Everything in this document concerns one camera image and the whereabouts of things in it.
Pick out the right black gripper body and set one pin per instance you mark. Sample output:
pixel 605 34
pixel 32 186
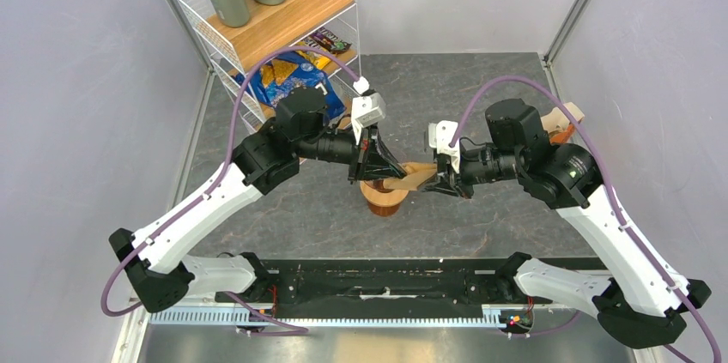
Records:
pixel 464 177

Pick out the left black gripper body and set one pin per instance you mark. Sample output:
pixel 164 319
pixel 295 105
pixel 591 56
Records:
pixel 363 155

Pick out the brown paper coffee filter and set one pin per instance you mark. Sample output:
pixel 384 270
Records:
pixel 416 175

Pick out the wooden ring dripper holder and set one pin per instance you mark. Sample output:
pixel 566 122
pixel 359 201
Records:
pixel 376 194

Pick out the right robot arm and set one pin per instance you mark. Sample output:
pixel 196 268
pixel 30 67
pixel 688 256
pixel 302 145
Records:
pixel 632 302

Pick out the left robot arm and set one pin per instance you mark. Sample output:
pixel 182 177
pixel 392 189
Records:
pixel 157 259

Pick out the coffee filter box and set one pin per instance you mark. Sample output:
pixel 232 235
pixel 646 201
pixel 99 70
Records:
pixel 557 124

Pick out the yellow candy bag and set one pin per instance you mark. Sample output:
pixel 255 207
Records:
pixel 318 59

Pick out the blue Doritos bag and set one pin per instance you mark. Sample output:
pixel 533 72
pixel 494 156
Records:
pixel 280 76

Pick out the brown candy bag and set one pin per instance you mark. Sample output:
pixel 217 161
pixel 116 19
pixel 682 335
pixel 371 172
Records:
pixel 330 41

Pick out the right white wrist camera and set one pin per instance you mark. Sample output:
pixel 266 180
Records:
pixel 441 139

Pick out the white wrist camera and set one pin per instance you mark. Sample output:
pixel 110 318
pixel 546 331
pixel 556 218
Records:
pixel 368 107
pixel 441 139

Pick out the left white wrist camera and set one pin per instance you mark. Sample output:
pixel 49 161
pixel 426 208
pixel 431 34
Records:
pixel 368 107

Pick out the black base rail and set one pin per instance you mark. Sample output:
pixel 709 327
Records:
pixel 381 288

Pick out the white wire wooden shelf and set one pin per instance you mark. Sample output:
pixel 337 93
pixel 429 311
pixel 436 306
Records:
pixel 234 50

